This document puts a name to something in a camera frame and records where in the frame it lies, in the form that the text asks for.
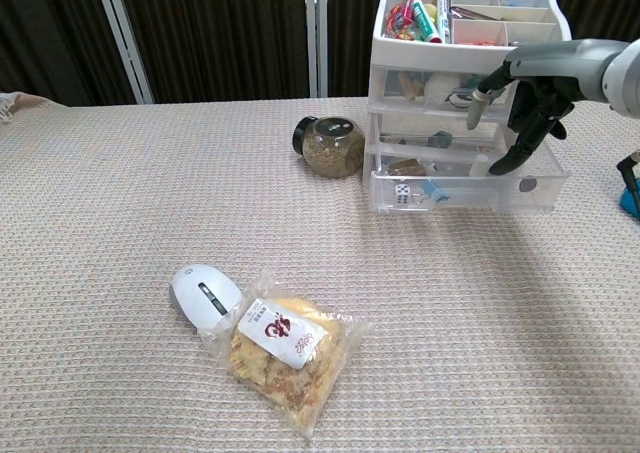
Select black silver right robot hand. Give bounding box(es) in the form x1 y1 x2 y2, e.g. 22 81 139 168
466 40 629 177

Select clear drawer with white die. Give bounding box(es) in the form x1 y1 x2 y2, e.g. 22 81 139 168
368 145 572 216

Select clear drawer with white bottle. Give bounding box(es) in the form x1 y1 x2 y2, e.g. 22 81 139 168
382 66 519 109

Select green labelled marker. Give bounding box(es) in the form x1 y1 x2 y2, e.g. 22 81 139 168
412 0 444 44

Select red candy wrapper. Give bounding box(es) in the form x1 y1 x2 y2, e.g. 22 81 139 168
383 0 419 42

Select small blue plastic part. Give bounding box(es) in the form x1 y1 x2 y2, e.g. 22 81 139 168
419 180 451 205

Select brown block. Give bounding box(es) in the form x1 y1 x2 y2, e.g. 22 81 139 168
388 158 427 177

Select glass jar with black lid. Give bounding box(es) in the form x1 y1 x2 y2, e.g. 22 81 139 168
293 115 367 180

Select beige woven tablecloth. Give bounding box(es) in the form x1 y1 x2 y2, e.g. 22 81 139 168
0 90 640 453

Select clear bag of yellow snacks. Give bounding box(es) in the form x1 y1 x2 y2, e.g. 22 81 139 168
202 268 372 442

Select white computer mouse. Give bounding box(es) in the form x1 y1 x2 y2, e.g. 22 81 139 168
168 264 246 335

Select white plastic drawer organizer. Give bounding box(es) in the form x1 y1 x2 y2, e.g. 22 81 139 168
362 0 573 209

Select white divider frame post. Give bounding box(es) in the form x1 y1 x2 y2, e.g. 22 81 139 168
92 0 155 105
305 0 329 98

